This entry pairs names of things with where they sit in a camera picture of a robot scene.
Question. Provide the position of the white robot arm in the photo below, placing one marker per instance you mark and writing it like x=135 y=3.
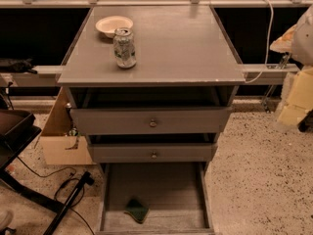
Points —
x=298 y=41

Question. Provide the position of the white paper bowl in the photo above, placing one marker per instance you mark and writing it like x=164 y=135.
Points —
x=109 y=25

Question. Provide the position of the silver green soda can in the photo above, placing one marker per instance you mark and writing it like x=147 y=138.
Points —
x=124 y=48

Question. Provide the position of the grey wooden drawer cabinet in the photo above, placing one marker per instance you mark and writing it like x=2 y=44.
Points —
x=183 y=61

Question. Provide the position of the grey open bottom drawer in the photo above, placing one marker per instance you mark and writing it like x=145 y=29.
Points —
x=175 y=193

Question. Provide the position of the black stand leg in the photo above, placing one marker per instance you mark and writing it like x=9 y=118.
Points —
x=78 y=188

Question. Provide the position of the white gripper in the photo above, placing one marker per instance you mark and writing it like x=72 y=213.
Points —
x=304 y=38

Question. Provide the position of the green yellow sponge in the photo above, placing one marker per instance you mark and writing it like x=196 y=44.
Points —
x=137 y=210

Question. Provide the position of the grey middle drawer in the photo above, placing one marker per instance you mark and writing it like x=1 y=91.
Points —
x=151 y=153

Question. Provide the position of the black tray cart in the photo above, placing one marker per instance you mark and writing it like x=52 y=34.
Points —
x=17 y=130

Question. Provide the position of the grey top drawer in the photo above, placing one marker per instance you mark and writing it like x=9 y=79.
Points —
x=150 y=121

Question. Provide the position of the cardboard box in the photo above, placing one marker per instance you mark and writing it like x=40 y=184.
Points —
x=61 y=144

